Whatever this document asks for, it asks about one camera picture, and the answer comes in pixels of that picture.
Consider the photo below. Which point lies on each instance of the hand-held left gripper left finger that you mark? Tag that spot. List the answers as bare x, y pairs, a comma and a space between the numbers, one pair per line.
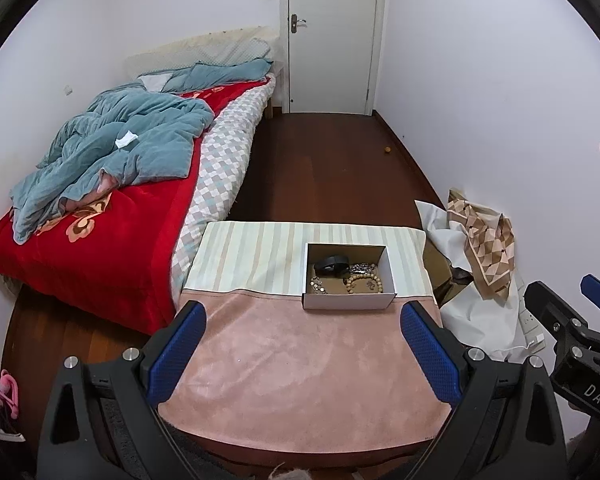
172, 355

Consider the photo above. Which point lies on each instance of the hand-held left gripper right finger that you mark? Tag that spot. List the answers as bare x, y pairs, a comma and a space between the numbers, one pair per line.
430, 355

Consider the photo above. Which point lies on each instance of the white cardboard box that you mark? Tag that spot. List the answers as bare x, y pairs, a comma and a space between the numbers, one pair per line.
350, 301

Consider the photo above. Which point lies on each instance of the black smartwatch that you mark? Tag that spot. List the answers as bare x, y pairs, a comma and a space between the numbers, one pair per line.
332, 262

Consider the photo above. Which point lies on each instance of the white power strip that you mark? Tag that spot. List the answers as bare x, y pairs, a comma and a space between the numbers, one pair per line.
530, 322

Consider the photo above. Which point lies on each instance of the brown cardboard box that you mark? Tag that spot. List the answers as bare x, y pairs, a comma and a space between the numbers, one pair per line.
437, 270

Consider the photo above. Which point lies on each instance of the brown patterned scarf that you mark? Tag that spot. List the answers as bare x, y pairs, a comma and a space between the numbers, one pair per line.
485, 245

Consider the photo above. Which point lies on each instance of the pink and striped cloth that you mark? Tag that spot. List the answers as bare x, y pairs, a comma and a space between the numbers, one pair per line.
280, 360

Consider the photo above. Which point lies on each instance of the bed with red blanket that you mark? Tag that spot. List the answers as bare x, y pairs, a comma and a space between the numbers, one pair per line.
105, 270

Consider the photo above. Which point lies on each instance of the beige fuzzy cloth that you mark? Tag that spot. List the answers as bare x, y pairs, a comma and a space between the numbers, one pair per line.
290, 475

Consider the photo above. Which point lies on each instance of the pink plastic hanger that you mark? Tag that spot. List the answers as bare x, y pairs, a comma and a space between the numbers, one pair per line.
5, 395

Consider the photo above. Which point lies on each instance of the white flat object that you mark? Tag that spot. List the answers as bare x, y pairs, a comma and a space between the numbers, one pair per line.
7, 435

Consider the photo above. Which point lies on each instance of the checked bed quilt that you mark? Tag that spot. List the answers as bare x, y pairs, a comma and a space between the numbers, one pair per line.
225, 160

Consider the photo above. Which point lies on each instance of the blue quilt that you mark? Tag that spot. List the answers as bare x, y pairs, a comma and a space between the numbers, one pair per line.
145, 145

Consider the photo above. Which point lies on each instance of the white quilt tag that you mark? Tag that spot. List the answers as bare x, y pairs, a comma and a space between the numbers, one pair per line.
126, 141

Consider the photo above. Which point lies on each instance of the white folded cloth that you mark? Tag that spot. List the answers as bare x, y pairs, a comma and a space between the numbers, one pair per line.
155, 81

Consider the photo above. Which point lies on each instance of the cream pillow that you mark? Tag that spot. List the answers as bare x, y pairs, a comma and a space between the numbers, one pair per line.
205, 47

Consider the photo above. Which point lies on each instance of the white door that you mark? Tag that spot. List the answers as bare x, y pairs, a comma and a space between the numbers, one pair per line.
330, 35

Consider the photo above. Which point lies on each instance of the wooden bed frame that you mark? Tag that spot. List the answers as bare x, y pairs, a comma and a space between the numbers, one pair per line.
270, 109

